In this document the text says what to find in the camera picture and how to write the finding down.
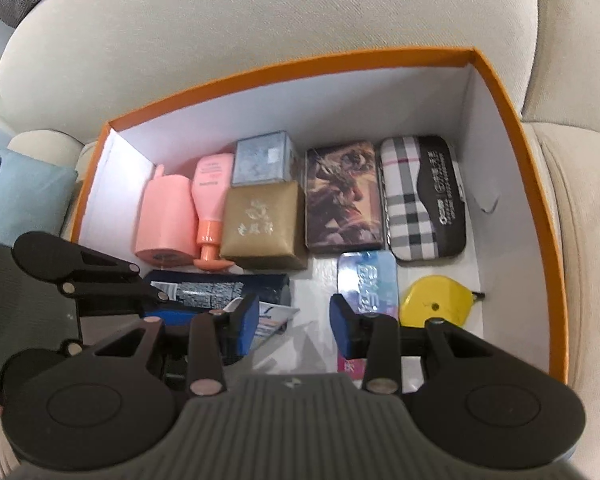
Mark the orange cardboard box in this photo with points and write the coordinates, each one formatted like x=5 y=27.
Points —
x=368 y=94

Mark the black plaid glasses case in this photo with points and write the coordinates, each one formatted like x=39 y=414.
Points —
x=425 y=210

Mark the yellow tape measure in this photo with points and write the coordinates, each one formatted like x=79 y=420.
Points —
x=437 y=296

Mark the white hand cream tube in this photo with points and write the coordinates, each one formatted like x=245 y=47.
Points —
x=257 y=329

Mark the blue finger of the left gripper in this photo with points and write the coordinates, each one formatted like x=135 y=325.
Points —
x=175 y=321

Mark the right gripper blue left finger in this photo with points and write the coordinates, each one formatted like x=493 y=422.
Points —
x=214 y=336

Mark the silver grey small box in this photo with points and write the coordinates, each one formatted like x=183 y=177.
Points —
x=266 y=158

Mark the dark blue tube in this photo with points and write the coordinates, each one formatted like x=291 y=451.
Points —
x=216 y=291

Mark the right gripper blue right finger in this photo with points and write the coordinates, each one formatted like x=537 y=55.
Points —
x=372 y=337

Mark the blue pink card tin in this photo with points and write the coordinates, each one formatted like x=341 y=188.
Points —
x=369 y=283

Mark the pink cylinder cup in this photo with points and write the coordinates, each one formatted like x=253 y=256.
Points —
x=167 y=223

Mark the light blue cushion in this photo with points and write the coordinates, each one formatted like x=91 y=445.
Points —
x=34 y=196

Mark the illustrated picture tin box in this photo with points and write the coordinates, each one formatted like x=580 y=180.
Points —
x=343 y=212

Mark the pink pump bottle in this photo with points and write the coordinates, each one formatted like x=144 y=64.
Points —
x=209 y=189

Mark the gold jewellery box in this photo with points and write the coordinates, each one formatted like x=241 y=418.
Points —
x=263 y=227

